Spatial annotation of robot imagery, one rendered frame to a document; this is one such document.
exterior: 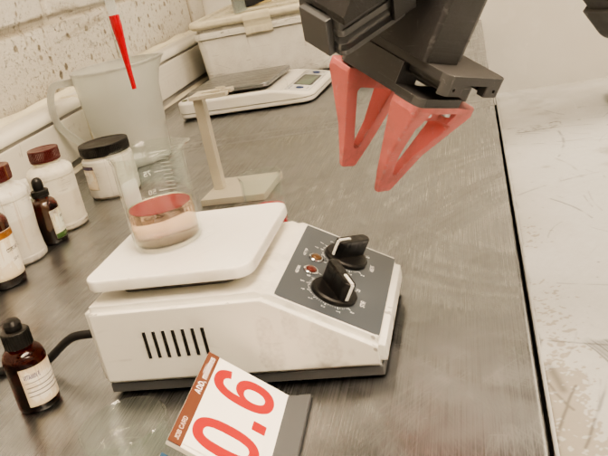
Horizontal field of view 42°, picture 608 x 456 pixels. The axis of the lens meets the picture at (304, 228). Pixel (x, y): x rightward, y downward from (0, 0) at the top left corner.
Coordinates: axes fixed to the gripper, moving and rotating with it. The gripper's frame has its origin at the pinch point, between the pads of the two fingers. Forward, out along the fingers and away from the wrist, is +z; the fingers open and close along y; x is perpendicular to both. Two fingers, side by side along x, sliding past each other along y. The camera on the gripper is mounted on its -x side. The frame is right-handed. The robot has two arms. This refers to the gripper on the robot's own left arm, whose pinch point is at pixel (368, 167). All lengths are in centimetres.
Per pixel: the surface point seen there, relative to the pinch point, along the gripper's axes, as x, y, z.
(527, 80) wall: 137, -60, 17
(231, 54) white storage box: 70, -91, 28
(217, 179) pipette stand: 18.6, -32.4, 21.1
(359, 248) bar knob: 1.3, 1.1, 6.2
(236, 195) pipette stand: 17.8, -27.8, 20.6
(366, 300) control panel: -2.0, 5.4, 7.2
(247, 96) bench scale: 52, -65, 25
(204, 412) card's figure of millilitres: -15.5, 6.6, 11.4
